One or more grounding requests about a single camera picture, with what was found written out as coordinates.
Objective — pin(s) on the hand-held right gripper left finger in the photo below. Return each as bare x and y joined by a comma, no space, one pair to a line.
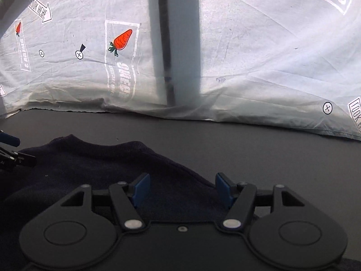
142,187

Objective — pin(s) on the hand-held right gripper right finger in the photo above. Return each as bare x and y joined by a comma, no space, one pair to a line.
223,187

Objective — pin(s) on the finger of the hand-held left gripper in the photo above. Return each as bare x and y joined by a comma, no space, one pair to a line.
10,140
19,159

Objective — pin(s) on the dark navy sweater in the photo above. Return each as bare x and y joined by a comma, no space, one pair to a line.
84,172

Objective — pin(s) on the white carrot print cloth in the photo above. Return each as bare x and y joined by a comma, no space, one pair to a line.
253,62

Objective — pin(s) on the dark vertical pole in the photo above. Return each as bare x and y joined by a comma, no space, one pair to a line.
166,42

